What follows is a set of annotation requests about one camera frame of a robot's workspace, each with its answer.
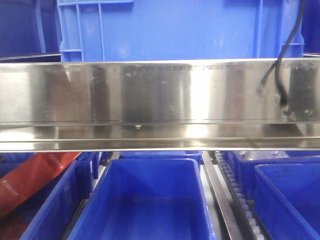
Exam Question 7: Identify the blue bin centre rear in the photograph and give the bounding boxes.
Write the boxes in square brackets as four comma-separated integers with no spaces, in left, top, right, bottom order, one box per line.
[119,150,203,167]

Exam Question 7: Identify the blue bin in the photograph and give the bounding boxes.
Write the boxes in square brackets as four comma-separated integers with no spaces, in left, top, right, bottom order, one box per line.
[119,150,203,167]
[0,152,101,240]
[223,150,320,200]
[254,163,320,240]
[68,159,216,240]

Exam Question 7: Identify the blue bin centre lower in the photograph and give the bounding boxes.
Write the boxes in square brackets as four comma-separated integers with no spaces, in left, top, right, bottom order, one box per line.
[68,159,216,240]

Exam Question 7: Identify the blue bin right rear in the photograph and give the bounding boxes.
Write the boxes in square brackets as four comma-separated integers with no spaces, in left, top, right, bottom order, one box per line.
[223,150,320,200]

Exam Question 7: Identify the large blue crate upper shelf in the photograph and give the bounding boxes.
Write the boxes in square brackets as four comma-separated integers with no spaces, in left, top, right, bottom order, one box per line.
[57,0,301,62]

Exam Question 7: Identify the blue bin left lower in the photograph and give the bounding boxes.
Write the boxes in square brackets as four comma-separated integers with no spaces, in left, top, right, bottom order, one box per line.
[0,152,101,240]

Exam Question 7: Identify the blue bin right front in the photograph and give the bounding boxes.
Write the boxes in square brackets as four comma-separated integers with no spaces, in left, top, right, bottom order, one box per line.
[254,163,320,240]

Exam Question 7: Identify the clear plastic bag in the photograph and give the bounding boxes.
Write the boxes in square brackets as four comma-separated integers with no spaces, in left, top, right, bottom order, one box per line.
[239,150,289,161]

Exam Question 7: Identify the white roller track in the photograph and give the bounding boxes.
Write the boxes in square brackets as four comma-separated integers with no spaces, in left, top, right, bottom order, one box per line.
[214,151,268,240]

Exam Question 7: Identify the red flat package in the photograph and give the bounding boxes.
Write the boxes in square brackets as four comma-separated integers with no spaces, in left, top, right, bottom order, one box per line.
[0,151,81,219]

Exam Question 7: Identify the dark blue crate upper left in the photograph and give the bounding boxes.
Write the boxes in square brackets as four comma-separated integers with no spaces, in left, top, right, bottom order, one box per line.
[0,0,62,58]

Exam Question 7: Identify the stainless steel shelf rail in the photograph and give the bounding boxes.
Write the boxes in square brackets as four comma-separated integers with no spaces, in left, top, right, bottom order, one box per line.
[0,58,320,152]

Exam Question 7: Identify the black cable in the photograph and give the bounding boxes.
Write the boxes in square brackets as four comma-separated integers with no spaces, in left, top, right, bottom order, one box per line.
[274,0,307,107]

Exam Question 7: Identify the steel divider rail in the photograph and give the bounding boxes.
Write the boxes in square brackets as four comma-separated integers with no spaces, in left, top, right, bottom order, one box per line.
[202,151,243,240]

